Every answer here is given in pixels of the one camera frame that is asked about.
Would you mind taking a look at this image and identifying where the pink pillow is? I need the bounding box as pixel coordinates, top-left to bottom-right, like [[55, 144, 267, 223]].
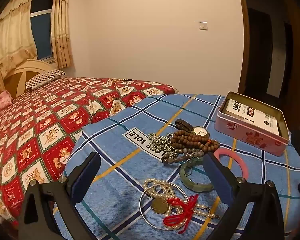
[[0, 90, 13, 111]]

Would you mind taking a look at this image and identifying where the pink bangle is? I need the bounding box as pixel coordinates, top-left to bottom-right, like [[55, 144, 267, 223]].
[[213, 148, 249, 180]]

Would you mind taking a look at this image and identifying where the beige curtain left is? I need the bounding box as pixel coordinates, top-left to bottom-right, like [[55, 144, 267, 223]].
[[0, 0, 38, 92]]

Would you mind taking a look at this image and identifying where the red patterned bedspread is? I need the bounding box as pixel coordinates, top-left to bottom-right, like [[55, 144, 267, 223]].
[[0, 77, 177, 226]]

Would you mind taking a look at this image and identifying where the pink metal tin box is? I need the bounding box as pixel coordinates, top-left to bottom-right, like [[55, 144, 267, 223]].
[[215, 92, 290, 157]]

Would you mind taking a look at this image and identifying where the white pearl necklace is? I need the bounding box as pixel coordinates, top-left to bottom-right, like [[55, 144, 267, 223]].
[[142, 177, 221, 230]]

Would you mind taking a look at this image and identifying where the green jade bangle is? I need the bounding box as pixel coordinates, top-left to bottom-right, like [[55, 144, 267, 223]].
[[179, 157, 214, 193]]

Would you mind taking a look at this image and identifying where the cream wooden headboard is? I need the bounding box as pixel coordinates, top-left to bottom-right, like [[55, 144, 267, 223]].
[[0, 59, 57, 98]]

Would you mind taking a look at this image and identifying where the silver metal bead chain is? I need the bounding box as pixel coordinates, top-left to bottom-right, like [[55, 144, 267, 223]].
[[148, 132, 178, 156]]

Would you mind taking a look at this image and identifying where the wristwatch with dark strap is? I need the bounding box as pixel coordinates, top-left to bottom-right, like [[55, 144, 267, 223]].
[[175, 119, 210, 138]]

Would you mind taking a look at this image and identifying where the brown wooden bead mala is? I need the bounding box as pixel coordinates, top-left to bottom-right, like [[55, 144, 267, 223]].
[[171, 131, 220, 152]]

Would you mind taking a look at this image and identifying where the beige curtain right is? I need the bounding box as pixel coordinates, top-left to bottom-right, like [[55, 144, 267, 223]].
[[51, 0, 73, 69]]

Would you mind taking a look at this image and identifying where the window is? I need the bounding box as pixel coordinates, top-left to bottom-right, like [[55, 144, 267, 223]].
[[30, 0, 55, 63]]

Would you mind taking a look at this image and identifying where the white wall switch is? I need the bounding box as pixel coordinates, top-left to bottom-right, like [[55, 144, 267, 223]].
[[199, 21, 207, 30]]

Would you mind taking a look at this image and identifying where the grey checked pillow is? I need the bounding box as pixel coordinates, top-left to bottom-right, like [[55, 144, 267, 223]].
[[26, 69, 65, 89]]

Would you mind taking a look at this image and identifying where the red knotted cord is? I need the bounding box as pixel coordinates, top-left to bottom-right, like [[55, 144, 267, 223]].
[[162, 193, 199, 228]]

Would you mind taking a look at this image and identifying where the thin silver bangle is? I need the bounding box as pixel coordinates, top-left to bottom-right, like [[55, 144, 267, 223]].
[[139, 181, 189, 231]]

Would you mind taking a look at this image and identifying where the brown wooden door frame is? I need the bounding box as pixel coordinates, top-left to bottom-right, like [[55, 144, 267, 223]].
[[238, 0, 250, 94]]

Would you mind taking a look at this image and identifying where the blue plaid tablecloth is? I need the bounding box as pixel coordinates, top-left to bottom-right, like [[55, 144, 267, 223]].
[[65, 94, 300, 239]]

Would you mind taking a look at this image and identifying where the beige curtain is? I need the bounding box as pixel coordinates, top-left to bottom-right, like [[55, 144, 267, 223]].
[[51, 0, 73, 69], [0, 0, 38, 92]]

